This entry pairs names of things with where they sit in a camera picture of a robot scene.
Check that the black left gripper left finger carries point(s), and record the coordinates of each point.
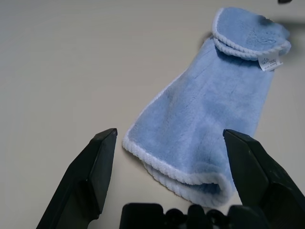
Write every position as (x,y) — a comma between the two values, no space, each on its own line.
(90,171)

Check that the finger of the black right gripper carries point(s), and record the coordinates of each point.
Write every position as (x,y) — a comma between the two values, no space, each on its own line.
(286,23)
(284,1)

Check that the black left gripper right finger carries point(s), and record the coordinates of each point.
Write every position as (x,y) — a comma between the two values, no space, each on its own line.
(257,171)

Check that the light blue terry towel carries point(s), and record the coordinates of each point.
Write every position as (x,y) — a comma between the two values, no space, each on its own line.
(202,114)

